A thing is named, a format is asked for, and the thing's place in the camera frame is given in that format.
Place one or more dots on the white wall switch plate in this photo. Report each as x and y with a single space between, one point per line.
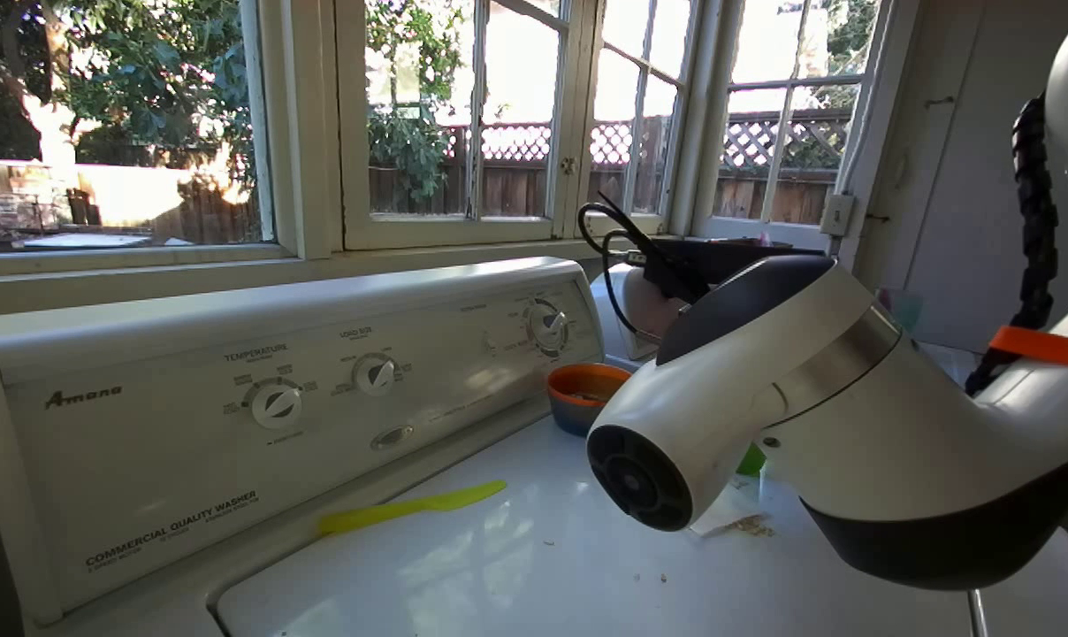
839 213

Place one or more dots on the green plastic cup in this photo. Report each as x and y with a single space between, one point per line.
753 460

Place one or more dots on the brown wooden garden fence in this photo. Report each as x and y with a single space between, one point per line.
522 170

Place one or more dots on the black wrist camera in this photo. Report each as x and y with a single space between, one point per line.
722 265

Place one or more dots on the orange bowl with blue base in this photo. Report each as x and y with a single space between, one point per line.
572 393

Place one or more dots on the white washer control knob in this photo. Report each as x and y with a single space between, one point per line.
272 406
372 376
546 328

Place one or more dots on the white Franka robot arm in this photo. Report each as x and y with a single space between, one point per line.
908 413

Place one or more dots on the teal translucent cup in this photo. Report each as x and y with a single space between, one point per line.
908 314

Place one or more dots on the white window frame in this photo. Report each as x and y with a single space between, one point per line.
306 127

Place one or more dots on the yellow-green flat plastic spatula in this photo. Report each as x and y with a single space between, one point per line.
410 506

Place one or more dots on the white Amana washing machine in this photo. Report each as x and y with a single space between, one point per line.
261 473

